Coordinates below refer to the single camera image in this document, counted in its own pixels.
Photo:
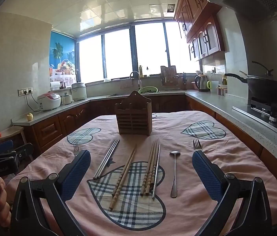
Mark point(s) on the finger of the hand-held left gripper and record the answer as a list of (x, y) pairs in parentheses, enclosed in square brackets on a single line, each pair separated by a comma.
[(4, 146), (24, 151)]

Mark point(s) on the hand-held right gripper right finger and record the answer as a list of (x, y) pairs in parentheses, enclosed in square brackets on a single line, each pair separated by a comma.
[(206, 174)]

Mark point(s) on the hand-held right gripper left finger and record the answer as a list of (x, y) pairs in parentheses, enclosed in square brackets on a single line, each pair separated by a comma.
[(77, 170)]

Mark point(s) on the wooden utensil holder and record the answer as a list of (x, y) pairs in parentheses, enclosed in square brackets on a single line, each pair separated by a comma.
[(133, 118)]

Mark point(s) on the wooden stool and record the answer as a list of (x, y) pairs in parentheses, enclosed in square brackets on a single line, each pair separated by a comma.
[(14, 134)]

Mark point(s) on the metal fork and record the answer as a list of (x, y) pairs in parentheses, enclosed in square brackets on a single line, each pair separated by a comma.
[(197, 144), (76, 150)]

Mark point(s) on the metal chopstick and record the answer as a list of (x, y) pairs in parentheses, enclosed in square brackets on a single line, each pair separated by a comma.
[(156, 170), (104, 159), (109, 159)]

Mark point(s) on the wooden lower cabinets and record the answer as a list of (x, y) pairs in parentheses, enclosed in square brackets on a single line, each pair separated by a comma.
[(47, 130)]

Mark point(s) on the wooden cabinets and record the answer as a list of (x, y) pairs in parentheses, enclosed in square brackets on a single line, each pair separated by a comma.
[(47, 130), (202, 24)]

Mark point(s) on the pink plaid-heart tablecloth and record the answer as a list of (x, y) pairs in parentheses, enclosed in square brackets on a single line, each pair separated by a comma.
[(190, 201)]

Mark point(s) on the metal spoon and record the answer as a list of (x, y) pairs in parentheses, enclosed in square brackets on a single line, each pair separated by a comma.
[(174, 174)]

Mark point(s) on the small yellow object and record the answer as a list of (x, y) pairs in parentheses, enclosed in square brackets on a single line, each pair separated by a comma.
[(29, 116)]

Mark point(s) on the white and red rice cooker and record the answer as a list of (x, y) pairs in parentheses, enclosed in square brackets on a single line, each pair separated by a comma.
[(48, 101)]

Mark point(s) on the small white cooker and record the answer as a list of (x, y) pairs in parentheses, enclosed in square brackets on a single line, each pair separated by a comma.
[(66, 99)]

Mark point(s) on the paper towel roll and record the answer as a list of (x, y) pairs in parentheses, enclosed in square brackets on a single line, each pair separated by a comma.
[(55, 86)]

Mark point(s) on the grey countertop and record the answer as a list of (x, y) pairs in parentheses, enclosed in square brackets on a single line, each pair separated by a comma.
[(227, 103)]

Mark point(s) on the large white cooker pot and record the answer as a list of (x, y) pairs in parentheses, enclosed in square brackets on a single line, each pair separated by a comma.
[(78, 91)]

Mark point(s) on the group of seasoning bottles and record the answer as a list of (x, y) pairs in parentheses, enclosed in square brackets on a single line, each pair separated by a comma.
[(221, 91)]

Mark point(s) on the kitchen sink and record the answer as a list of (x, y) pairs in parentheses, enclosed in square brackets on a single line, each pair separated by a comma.
[(116, 94)]

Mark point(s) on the green lidded container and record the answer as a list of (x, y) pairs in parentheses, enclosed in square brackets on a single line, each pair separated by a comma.
[(212, 84)]

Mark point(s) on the gas stove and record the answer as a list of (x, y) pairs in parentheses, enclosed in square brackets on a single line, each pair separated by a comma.
[(268, 109)]

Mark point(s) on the steel electric kettle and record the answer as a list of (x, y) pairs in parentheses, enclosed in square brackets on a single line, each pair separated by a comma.
[(201, 83)]

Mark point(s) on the green colander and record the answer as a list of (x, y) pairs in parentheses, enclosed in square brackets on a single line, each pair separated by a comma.
[(148, 90)]

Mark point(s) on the dish rack with cutting boards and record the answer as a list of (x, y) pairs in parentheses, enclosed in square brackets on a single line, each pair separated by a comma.
[(169, 77)]

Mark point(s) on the black wok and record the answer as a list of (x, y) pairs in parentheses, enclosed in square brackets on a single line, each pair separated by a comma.
[(268, 89)]

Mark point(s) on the kitchen faucet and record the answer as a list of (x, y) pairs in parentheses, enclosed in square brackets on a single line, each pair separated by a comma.
[(135, 75)]

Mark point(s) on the yellow oil bottle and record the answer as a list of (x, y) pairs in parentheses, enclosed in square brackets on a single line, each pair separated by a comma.
[(141, 71)]

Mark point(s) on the wok lid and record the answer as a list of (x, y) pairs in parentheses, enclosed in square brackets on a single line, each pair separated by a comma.
[(263, 67)]

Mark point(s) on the large kitchen window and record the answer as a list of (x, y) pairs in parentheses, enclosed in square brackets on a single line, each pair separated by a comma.
[(150, 51)]

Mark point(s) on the wooden upper cabinets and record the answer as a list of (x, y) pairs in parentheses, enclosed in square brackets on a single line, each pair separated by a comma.
[(202, 24)]

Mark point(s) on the wall power outlet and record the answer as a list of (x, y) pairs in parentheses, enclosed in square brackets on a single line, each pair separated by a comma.
[(25, 91)]

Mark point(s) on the small wall outlet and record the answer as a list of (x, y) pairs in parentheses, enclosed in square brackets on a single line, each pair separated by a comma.
[(213, 70)]

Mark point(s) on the tropical fruit wall poster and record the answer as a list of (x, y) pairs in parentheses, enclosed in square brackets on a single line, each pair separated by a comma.
[(62, 54)]

